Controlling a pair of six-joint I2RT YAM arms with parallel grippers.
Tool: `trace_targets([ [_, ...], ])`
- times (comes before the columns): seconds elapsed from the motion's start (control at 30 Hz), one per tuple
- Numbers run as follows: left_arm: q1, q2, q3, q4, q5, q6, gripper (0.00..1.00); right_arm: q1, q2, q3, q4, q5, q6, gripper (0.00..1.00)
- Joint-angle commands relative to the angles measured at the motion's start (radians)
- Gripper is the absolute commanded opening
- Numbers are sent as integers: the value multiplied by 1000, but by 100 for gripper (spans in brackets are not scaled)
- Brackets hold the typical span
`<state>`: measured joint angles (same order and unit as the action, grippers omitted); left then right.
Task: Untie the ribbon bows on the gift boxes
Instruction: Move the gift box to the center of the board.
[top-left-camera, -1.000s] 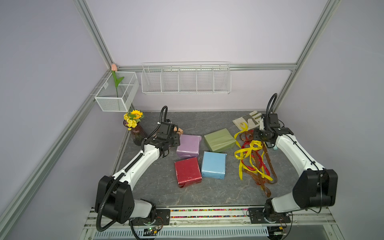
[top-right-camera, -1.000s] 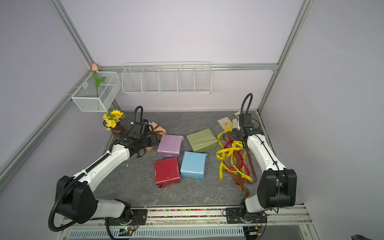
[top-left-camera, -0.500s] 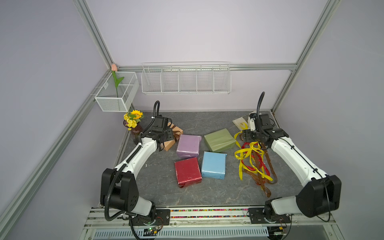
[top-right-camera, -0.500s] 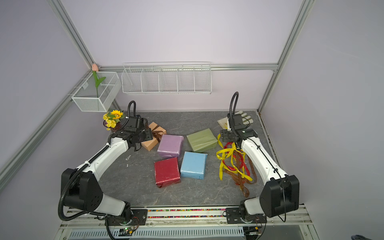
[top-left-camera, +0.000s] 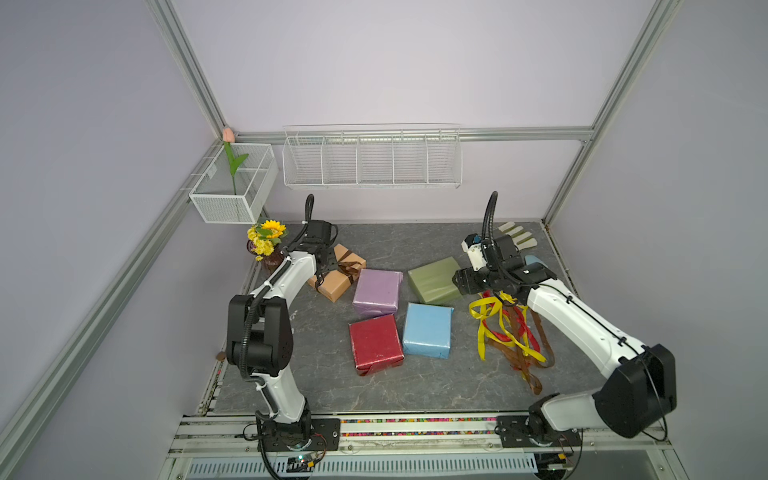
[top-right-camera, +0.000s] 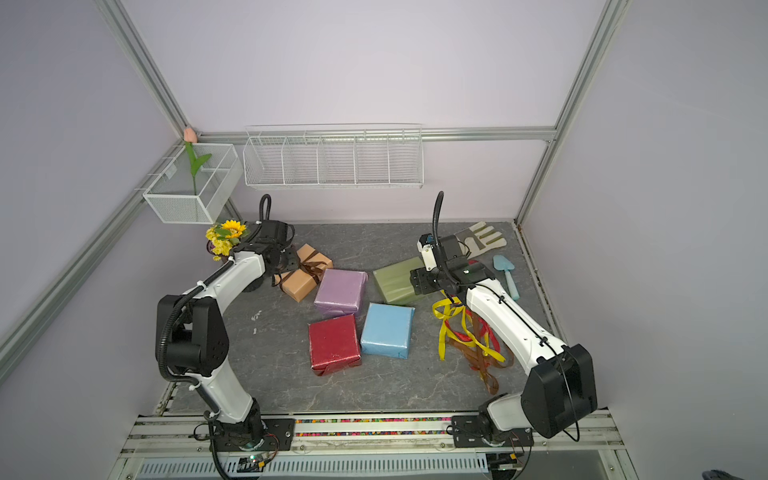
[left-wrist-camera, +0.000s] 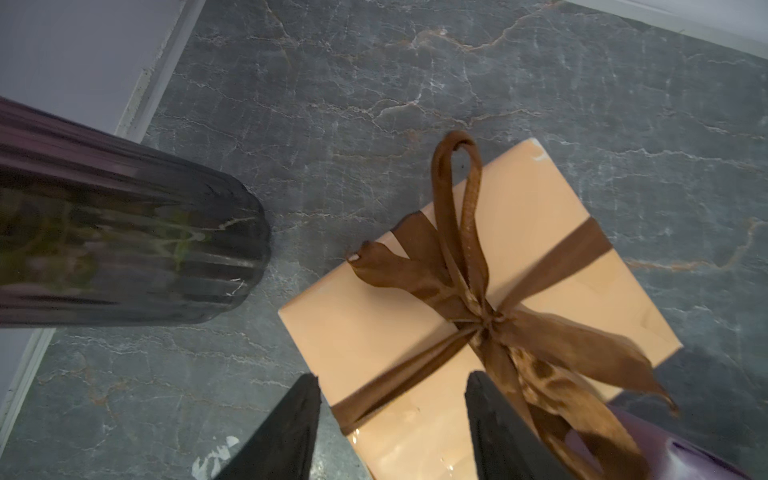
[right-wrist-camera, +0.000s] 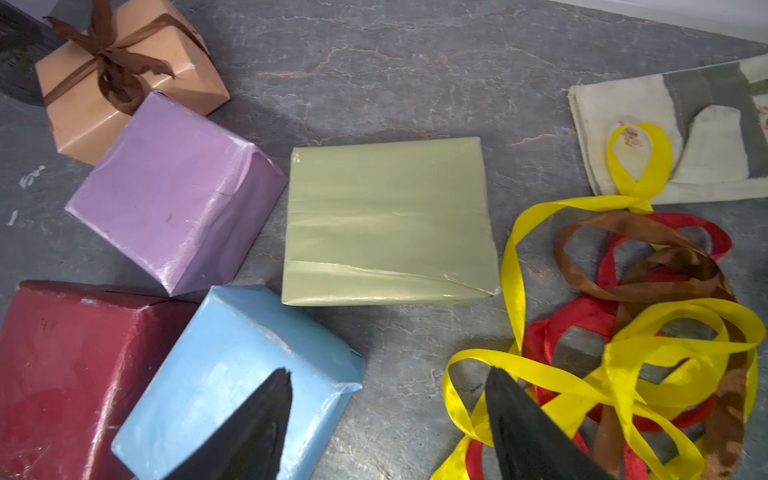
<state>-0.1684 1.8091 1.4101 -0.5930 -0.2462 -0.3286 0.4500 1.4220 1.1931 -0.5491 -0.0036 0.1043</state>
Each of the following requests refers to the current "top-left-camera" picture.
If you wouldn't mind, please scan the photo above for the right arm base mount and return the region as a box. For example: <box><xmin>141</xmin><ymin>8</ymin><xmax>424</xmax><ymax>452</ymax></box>
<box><xmin>494</xmin><ymin>393</ymin><xmax>583</xmax><ymax>448</ymax></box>

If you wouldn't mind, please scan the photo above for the dark glass vase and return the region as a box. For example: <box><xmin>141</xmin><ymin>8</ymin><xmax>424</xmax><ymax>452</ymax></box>
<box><xmin>246</xmin><ymin>239</ymin><xmax>284</xmax><ymax>273</ymax></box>

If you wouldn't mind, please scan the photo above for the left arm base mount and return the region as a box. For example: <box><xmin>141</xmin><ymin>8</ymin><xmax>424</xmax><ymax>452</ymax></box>
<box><xmin>256</xmin><ymin>410</ymin><xmax>341</xmax><ymax>452</ymax></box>

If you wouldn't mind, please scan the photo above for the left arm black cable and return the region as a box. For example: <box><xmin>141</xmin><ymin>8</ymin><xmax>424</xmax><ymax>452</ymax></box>
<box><xmin>239</xmin><ymin>193</ymin><xmax>337</xmax><ymax>385</ymax></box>

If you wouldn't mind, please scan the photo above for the brown ribbon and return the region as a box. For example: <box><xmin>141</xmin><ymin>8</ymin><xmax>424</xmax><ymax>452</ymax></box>
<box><xmin>483</xmin><ymin>293</ymin><xmax>557</xmax><ymax>396</ymax></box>
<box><xmin>314</xmin><ymin>249</ymin><xmax>365</xmax><ymax>293</ymax></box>

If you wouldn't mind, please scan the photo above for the small white mesh basket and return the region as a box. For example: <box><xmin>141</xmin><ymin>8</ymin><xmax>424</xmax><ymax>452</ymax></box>
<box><xmin>189</xmin><ymin>142</ymin><xmax>278</xmax><ymax>225</ymax></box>

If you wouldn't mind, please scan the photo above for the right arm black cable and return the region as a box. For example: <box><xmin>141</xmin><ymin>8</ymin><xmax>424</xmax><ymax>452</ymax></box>
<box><xmin>481</xmin><ymin>190</ymin><xmax>671</xmax><ymax>444</ymax></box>

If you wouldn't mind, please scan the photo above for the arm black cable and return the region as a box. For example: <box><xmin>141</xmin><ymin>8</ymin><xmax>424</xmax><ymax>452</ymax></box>
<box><xmin>481</xmin><ymin>190</ymin><xmax>671</xmax><ymax>444</ymax></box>
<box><xmin>239</xmin><ymin>193</ymin><xmax>337</xmax><ymax>385</ymax></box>

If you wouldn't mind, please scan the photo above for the long white wire basket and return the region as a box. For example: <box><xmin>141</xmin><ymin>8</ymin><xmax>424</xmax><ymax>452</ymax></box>
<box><xmin>282</xmin><ymin>123</ymin><xmax>463</xmax><ymax>189</ymax></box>

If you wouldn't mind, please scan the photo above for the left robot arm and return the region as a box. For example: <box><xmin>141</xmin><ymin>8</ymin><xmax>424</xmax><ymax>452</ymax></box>
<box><xmin>225</xmin><ymin>220</ymin><xmax>338</xmax><ymax>428</ymax></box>

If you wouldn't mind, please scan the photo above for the white gardening glove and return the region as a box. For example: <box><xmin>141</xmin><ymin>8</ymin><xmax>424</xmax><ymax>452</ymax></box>
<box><xmin>498</xmin><ymin>222</ymin><xmax>538</xmax><ymax>251</ymax></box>

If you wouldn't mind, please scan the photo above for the yellow sunflower bouquet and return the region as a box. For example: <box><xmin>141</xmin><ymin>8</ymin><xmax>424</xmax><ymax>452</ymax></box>
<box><xmin>246</xmin><ymin>219</ymin><xmax>288</xmax><ymax>261</ymax></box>

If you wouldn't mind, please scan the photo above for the red gift box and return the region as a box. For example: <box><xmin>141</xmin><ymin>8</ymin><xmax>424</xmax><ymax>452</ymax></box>
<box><xmin>349</xmin><ymin>314</ymin><xmax>404</xmax><ymax>376</ymax></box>

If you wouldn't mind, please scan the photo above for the orange gift box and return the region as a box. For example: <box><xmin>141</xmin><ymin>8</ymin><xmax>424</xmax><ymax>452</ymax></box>
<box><xmin>308</xmin><ymin>243</ymin><xmax>367</xmax><ymax>304</ymax></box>

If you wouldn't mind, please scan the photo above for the light blue garden trowel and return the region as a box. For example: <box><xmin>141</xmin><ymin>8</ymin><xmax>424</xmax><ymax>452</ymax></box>
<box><xmin>524</xmin><ymin>255</ymin><xmax>547</xmax><ymax>268</ymax></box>

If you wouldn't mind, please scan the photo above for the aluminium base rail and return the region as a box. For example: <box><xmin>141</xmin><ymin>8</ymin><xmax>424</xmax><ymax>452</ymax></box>
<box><xmin>159</xmin><ymin>412</ymin><xmax>688</xmax><ymax>479</ymax></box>

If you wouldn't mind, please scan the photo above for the purple gift box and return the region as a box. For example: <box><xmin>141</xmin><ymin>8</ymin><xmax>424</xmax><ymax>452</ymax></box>
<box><xmin>353</xmin><ymin>268</ymin><xmax>403</xmax><ymax>318</ymax></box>

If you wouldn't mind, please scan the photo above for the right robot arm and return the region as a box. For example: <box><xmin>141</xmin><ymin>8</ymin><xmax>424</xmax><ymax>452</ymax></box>
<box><xmin>453</xmin><ymin>234</ymin><xmax>677</xmax><ymax>445</ymax></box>

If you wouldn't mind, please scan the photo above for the yellow ribbon of red box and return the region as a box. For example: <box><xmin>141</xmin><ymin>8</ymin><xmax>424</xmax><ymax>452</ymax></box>
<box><xmin>469</xmin><ymin>292</ymin><xmax>541</xmax><ymax>360</ymax></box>

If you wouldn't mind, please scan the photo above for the artificial pink tulip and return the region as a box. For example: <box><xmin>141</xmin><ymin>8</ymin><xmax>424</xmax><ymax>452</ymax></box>
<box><xmin>222</xmin><ymin>127</ymin><xmax>249</xmax><ymax>195</ymax></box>

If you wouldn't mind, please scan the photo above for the green gift box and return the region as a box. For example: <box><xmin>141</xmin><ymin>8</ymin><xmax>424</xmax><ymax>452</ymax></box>
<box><xmin>407</xmin><ymin>257</ymin><xmax>462</xmax><ymax>306</ymax></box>

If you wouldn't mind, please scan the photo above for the blue gift box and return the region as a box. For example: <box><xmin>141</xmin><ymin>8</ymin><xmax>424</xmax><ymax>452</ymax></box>
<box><xmin>402</xmin><ymin>303</ymin><xmax>454</xmax><ymax>359</ymax></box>

